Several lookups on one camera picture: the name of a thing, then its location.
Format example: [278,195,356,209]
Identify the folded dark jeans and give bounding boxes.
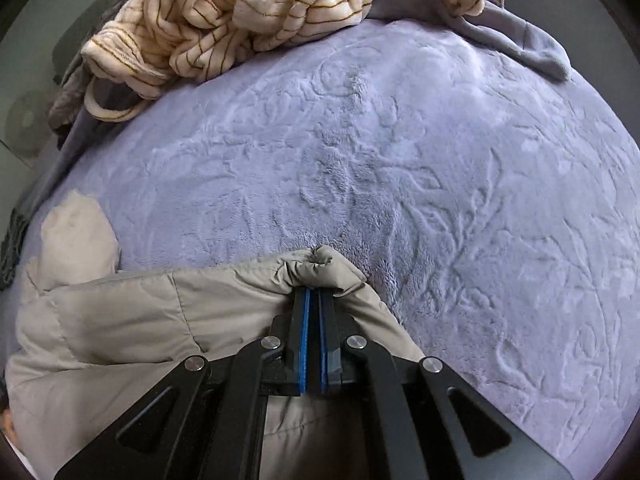
[0,207,28,291]

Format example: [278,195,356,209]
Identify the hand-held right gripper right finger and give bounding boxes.
[315,287,573,480]

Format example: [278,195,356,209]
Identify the plain lilac-grey blanket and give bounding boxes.
[360,0,572,82]

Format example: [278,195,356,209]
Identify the cream striped fleece robe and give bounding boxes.
[80,0,503,123]

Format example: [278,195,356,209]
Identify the white standing fan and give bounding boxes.
[6,89,48,158]

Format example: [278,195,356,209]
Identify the grey-brown fleece garment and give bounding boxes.
[47,50,96,136]

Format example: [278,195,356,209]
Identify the beige quilted puffer jacket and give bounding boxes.
[5,190,426,480]

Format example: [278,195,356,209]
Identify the purple embossed fleece blanket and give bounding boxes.
[15,20,640,461]

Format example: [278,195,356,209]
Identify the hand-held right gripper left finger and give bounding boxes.
[52,287,313,480]

